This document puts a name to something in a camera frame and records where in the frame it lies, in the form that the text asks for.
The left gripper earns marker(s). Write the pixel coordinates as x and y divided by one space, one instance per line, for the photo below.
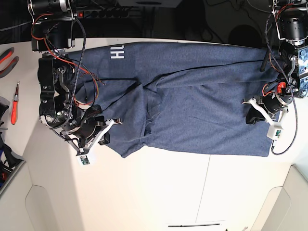
256 113

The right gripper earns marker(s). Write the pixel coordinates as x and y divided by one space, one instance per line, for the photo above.
92 131

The dark blue t-shirt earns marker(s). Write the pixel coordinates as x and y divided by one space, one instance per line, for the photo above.
184 97

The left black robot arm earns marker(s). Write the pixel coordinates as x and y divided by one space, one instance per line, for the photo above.
280 92

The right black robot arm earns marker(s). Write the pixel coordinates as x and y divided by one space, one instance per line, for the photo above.
58 74

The white vent panel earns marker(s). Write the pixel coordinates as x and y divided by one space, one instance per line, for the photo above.
199 226

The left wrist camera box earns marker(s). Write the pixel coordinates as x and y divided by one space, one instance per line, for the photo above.
274 132

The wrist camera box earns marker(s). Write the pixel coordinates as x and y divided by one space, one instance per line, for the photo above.
274 132
87 159

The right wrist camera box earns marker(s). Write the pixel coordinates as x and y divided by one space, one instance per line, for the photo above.
87 159

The orange handled screwdriver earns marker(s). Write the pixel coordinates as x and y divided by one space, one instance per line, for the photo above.
15 105

